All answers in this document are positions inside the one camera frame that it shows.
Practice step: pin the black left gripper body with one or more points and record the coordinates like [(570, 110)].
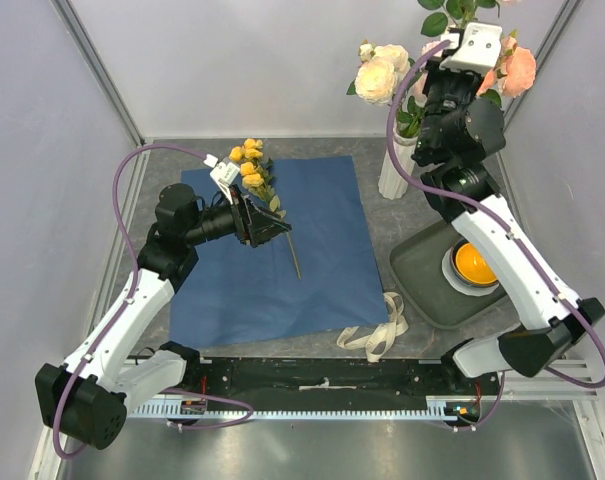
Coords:
[(246, 230)]

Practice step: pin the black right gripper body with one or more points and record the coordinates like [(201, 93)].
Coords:
[(448, 91)]

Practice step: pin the double pink rose stem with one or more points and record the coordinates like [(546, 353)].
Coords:
[(416, 106)]

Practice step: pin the yellow rose stem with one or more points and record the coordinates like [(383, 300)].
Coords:
[(257, 173)]

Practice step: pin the pink rose stem with bud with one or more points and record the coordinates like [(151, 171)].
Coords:
[(430, 46)]

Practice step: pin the cream white rose stem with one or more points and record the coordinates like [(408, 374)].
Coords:
[(382, 69)]

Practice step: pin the peach pink rose stem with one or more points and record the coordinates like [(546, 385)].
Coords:
[(513, 74)]

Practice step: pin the small pink rose stem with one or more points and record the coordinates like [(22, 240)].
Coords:
[(454, 13)]

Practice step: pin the blue wrapping paper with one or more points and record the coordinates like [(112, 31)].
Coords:
[(322, 276)]

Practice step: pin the cream ribbon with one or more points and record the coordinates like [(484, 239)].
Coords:
[(376, 344)]

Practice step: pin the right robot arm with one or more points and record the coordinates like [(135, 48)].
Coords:
[(459, 130)]

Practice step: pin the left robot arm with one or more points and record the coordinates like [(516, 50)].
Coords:
[(89, 396)]

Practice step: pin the white ribbed vase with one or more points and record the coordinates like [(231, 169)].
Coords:
[(391, 184)]

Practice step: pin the dark green tray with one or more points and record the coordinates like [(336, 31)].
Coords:
[(416, 266)]

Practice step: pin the orange bowl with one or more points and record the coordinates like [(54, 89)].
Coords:
[(471, 267)]

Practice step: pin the white plate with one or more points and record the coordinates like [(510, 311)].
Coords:
[(455, 280)]

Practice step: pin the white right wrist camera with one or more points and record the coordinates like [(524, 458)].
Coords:
[(475, 48)]

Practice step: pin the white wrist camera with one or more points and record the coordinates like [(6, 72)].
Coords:
[(222, 172), (475, 48)]

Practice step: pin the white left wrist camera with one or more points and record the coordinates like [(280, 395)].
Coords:
[(222, 172)]

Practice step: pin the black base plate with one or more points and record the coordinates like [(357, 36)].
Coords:
[(328, 384)]

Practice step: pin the slotted cable duct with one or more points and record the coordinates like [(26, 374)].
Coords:
[(175, 408)]

